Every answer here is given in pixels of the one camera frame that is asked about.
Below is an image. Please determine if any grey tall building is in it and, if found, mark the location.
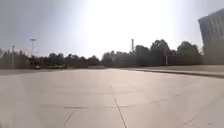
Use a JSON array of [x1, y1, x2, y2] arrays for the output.
[[198, 8, 224, 66]]

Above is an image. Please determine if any grey concrete slab plaza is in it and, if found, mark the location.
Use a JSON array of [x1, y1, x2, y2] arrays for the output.
[[0, 68, 224, 128]]

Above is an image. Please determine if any tall chimney tower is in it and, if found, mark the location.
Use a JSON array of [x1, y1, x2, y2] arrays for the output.
[[130, 38, 135, 52]]

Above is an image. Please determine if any tall floodlight pole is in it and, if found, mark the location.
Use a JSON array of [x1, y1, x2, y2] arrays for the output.
[[29, 37, 37, 57]]

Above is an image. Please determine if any row of trees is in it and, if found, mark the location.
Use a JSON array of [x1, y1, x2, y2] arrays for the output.
[[0, 38, 204, 70]]

